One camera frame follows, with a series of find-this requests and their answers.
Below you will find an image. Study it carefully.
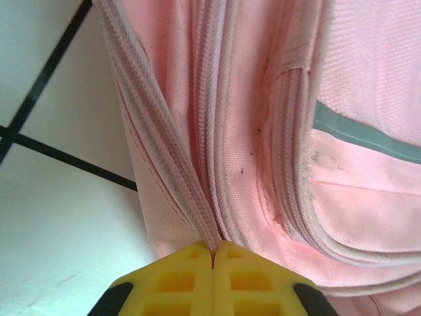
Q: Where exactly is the pink backpack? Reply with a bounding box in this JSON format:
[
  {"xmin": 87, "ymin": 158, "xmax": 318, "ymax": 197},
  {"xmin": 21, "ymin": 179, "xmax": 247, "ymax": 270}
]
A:
[{"xmin": 91, "ymin": 0, "xmax": 421, "ymax": 316}]

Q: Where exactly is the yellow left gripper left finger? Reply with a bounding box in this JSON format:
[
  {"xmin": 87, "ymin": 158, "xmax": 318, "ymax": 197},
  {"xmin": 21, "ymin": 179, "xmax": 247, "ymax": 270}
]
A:
[{"xmin": 93, "ymin": 240, "xmax": 214, "ymax": 316}]

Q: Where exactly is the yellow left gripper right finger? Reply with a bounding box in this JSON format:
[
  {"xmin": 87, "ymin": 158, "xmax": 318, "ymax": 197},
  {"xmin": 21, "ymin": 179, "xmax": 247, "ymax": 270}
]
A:
[{"xmin": 212, "ymin": 240, "xmax": 333, "ymax": 316}]

